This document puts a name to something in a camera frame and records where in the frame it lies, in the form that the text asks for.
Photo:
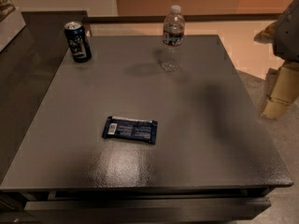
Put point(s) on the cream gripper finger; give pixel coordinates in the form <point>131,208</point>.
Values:
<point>281,90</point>

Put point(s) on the clear plastic water bottle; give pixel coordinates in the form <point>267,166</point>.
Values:
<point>173,35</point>

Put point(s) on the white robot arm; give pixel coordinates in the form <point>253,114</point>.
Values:
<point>283,34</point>

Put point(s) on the blue rxbar blueberry wrapper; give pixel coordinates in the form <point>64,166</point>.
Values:
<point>131,129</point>

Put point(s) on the dark blue soda can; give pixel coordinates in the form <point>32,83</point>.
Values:
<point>77,40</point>

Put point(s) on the white box at left edge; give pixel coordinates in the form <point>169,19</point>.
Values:
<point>11,22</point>

